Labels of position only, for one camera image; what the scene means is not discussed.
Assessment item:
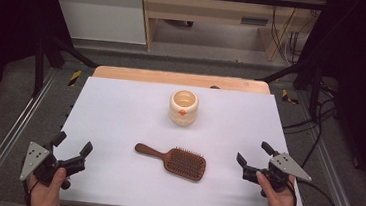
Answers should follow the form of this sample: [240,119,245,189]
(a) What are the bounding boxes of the bundle of hanging cables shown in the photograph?
[266,4,309,66]

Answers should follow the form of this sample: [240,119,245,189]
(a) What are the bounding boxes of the grey label on desk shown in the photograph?
[240,16,270,27]

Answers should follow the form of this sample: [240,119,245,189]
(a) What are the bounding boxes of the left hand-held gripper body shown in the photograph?
[18,140,89,193]

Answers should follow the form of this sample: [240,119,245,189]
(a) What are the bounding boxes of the black floor cables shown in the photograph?
[282,76,341,140]

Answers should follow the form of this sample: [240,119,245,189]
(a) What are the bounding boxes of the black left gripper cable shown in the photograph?
[19,178,36,206]

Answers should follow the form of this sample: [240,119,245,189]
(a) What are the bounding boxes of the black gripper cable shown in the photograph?
[19,178,36,206]
[289,179,301,206]

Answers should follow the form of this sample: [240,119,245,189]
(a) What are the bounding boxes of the light wooden table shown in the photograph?
[92,64,272,95]

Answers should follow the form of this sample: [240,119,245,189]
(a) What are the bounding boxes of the black metal stand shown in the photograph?
[30,34,101,103]
[256,54,325,121]

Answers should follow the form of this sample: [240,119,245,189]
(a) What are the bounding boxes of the brown wooden hairbrush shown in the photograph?
[131,142,209,183]

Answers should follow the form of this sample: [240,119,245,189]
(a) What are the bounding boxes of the person's right hand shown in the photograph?
[252,171,301,206]

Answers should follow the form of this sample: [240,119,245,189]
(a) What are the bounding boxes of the yellow and black tape strip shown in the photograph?
[67,69,83,88]
[280,89,300,106]

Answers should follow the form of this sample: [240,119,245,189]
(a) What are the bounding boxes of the person's left hand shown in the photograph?
[25,165,68,206]

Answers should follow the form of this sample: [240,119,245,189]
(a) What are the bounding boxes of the white cabinet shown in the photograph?
[41,0,151,47]

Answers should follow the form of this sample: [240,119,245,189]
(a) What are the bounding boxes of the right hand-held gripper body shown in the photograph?
[240,149,315,202]

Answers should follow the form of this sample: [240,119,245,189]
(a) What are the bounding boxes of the cream cup with orange mark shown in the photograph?
[167,88,201,128]

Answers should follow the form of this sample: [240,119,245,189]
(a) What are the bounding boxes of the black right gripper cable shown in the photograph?
[289,179,301,206]

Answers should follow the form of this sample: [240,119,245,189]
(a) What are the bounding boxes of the black looped floor cable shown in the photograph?
[293,93,349,206]

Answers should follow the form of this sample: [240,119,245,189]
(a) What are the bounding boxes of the aluminium floor rail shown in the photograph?
[290,92,366,206]
[0,63,59,206]

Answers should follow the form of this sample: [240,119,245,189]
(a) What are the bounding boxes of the light wooden desk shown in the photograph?
[134,0,329,67]

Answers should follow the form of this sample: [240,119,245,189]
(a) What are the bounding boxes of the white board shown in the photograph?
[49,73,320,206]

